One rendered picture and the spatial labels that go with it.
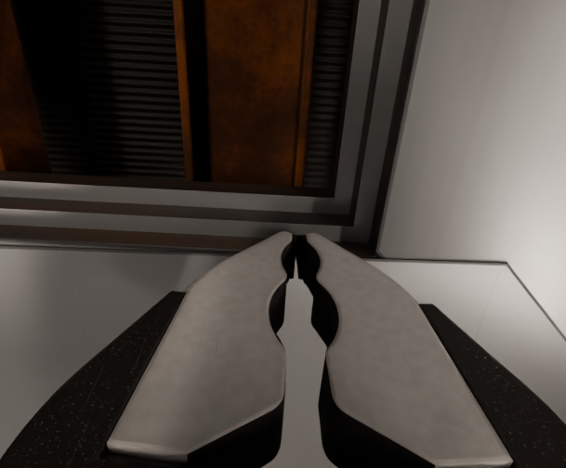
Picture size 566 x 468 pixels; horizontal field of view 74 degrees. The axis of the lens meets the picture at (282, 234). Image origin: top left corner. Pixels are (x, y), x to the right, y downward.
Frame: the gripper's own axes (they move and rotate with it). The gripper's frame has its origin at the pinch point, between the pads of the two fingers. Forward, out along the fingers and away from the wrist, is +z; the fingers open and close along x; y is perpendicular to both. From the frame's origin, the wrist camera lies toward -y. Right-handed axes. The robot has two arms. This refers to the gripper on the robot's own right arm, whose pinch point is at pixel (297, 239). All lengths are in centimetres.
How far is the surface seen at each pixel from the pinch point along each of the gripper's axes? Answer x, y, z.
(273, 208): -0.9, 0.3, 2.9
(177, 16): -6.8, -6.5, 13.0
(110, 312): -7.2, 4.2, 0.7
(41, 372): -10.9, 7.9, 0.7
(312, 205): 0.7, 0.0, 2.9
